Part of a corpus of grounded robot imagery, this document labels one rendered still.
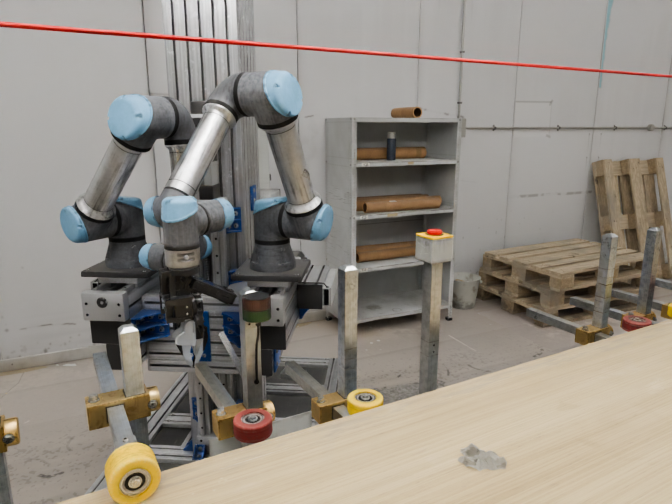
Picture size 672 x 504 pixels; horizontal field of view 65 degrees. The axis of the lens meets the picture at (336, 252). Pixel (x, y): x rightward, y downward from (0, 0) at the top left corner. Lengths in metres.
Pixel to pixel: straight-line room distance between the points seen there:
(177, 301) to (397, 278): 3.38
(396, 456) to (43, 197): 3.00
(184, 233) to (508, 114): 4.06
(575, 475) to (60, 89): 3.29
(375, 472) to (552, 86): 4.61
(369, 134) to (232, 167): 2.35
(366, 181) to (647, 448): 3.26
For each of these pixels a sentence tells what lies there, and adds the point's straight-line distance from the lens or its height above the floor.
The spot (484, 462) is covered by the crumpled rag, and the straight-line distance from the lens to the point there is 1.05.
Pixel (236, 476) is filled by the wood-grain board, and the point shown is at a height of 0.90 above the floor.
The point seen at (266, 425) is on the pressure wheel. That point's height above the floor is 0.90.
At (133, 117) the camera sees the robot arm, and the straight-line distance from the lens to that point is 1.50.
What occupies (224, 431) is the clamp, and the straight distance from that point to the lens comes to 1.25.
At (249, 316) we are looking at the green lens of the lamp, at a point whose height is 1.11.
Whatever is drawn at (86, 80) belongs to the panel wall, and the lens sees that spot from 3.65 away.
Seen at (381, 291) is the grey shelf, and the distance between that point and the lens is 4.41.
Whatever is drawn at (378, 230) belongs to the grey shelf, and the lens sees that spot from 4.26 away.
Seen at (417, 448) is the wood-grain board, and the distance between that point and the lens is 1.08.
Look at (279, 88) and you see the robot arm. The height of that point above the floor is 1.59.
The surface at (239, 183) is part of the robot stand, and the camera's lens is 1.89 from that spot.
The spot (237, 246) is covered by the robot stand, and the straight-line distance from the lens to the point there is 1.94.
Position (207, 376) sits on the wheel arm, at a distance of 1.45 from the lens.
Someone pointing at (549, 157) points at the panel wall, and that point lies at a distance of 5.33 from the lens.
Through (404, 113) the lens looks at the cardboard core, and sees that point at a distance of 4.00.
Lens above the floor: 1.49
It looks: 13 degrees down
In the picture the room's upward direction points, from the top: straight up
